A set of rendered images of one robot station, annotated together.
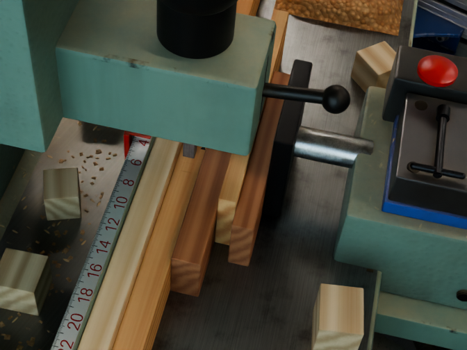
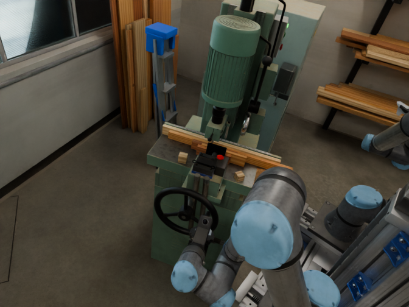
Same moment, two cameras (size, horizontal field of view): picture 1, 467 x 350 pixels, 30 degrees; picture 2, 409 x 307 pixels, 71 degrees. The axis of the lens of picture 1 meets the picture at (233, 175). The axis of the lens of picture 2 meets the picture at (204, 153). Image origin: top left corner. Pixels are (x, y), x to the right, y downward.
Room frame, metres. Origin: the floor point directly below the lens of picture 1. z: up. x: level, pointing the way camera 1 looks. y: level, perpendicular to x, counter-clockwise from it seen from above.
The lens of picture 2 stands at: (0.45, -1.06, 1.80)
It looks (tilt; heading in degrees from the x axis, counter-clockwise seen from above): 40 degrees down; 92
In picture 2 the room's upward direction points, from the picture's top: 11 degrees clockwise
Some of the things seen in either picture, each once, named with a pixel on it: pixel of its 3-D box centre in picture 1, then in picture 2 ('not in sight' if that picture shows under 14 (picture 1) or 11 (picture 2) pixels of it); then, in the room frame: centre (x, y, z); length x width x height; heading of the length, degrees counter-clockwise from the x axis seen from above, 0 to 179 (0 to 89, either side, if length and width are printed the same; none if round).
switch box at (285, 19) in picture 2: not in sight; (276, 36); (0.61, 0.33, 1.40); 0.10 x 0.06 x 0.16; 83
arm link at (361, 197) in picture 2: not in sight; (361, 204); (1.08, -0.20, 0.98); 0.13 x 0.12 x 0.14; 164
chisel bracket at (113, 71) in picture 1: (166, 75); (216, 127); (0.44, 0.05, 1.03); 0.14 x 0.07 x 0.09; 83
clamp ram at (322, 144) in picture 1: (324, 146); (213, 157); (0.45, -0.07, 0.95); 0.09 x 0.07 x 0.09; 173
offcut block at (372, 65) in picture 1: (378, 70); (239, 176); (0.58, -0.12, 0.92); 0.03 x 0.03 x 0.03; 36
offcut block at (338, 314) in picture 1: (337, 321); (182, 158); (0.32, -0.09, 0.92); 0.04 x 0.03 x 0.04; 0
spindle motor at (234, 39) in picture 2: not in sight; (229, 63); (0.43, 0.04, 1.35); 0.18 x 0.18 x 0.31
